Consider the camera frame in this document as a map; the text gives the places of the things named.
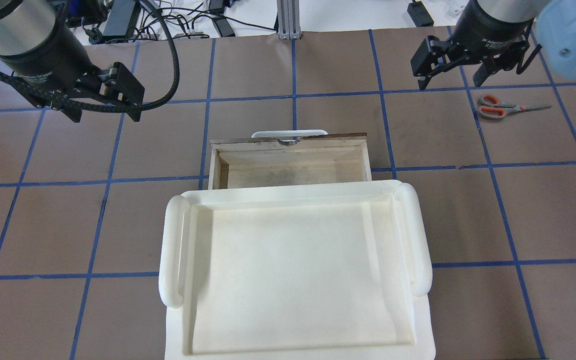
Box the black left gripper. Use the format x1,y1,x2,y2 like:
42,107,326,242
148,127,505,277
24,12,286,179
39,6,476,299
0,30,146,123

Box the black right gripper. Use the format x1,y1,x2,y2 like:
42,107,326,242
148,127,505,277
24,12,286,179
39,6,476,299
410,13,534,91

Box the grey orange scissors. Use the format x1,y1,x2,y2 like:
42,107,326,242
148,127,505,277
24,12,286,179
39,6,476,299
475,93,552,121

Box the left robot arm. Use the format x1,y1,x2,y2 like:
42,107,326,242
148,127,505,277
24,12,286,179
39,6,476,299
0,0,145,123

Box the wooden drawer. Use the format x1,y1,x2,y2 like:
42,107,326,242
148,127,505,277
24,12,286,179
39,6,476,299
207,132,372,191

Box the black power adapter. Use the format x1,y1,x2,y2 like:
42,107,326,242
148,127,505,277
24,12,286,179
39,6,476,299
406,0,435,28

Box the black power brick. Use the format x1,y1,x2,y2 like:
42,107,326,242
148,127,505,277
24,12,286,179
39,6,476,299
102,0,142,43

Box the white tray cabinet top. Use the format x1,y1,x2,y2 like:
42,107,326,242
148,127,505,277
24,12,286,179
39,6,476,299
158,180,436,360

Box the tangled black cables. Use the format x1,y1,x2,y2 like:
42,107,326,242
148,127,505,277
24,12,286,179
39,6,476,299
68,0,278,46

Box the black braided cable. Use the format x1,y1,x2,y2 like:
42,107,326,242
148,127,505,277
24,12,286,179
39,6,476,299
0,0,181,114

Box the aluminium frame post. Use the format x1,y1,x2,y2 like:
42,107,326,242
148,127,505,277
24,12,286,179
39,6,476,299
276,0,302,40

